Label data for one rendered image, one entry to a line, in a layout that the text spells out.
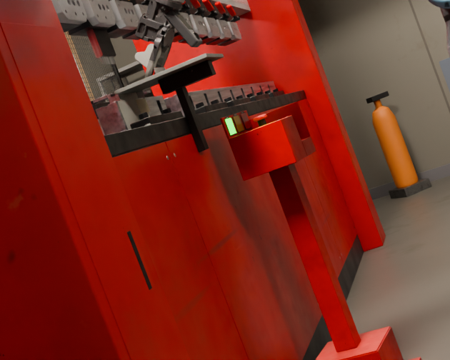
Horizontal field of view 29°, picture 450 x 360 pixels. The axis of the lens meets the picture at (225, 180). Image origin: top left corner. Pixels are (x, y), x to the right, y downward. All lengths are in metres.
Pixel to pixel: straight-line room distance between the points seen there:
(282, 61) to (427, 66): 1.89
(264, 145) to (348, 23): 3.97
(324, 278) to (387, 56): 3.89
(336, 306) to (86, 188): 1.24
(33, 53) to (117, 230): 0.30
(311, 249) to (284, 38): 2.17
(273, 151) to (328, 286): 0.41
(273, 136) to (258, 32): 2.18
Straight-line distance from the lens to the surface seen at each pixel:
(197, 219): 2.07
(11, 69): 1.25
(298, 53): 4.40
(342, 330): 2.44
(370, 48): 6.19
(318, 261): 2.40
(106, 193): 1.37
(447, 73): 2.18
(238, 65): 4.46
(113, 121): 2.21
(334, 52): 6.26
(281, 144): 2.28
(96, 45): 2.32
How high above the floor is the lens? 0.78
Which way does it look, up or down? 3 degrees down
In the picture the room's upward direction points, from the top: 21 degrees counter-clockwise
